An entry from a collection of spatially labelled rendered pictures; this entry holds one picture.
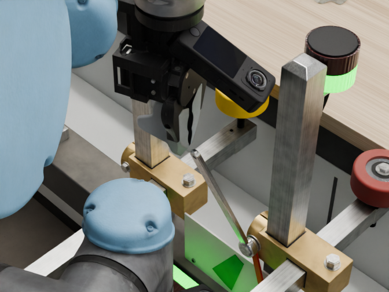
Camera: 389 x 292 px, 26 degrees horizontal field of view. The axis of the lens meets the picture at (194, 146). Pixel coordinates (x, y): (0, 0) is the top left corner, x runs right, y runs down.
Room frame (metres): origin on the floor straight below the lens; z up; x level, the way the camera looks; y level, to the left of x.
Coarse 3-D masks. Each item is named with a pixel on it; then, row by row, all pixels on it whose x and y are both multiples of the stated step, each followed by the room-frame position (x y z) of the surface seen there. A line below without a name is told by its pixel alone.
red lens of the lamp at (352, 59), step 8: (352, 32) 0.75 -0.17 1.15; (304, 48) 0.74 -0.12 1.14; (312, 56) 0.72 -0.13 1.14; (320, 56) 0.71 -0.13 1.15; (328, 56) 0.71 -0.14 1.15; (352, 56) 0.71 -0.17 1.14; (328, 64) 0.71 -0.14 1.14; (336, 64) 0.71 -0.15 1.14; (344, 64) 0.71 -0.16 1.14; (352, 64) 0.72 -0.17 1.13; (328, 72) 0.71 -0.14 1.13; (336, 72) 0.71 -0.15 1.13; (344, 72) 0.71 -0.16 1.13
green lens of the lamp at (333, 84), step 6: (348, 72) 0.72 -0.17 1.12; (354, 72) 0.72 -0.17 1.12; (330, 78) 0.71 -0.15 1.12; (336, 78) 0.71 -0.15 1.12; (342, 78) 0.71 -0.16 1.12; (348, 78) 0.71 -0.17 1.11; (354, 78) 0.72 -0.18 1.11; (330, 84) 0.71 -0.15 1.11; (336, 84) 0.71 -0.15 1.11; (342, 84) 0.71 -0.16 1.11; (348, 84) 0.71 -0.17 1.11; (324, 90) 0.71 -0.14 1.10; (330, 90) 0.71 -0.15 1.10; (336, 90) 0.71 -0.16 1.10; (342, 90) 0.71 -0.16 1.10
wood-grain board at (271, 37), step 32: (224, 0) 1.18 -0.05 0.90; (256, 0) 1.18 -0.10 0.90; (288, 0) 1.18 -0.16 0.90; (352, 0) 1.18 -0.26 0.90; (384, 0) 1.18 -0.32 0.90; (224, 32) 1.09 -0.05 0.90; (256, 32) 1.09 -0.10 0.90; (288, 32) 1.09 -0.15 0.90; (384, 32) 1.09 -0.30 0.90; (384, 64) 1.01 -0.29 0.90; (352, 96) 0.94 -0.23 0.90; (384, 96) 0.94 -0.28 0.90; (352, 128) 0.87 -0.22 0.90; (384, 128) 0.87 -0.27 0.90
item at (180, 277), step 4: (176, 268) 0.78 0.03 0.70; (176, 272) 0.77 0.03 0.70; (180, 272) 0.77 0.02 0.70; (176, 276) 0.76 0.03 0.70; (180, 276) 0.76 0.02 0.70; (184, 276) 0.76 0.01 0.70; (188, 276) 0.76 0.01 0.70; (176, 280) 0.76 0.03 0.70; (180, 280) 0.75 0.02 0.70; (184, 280) 0.75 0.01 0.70; (188, 280) 0.75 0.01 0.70; (192, 280) 0.75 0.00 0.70; (184, 284) 0.75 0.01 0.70; (188, 284) 0.75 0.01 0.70; (192, 284) 0.75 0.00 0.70; (196, 284) 0.75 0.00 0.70
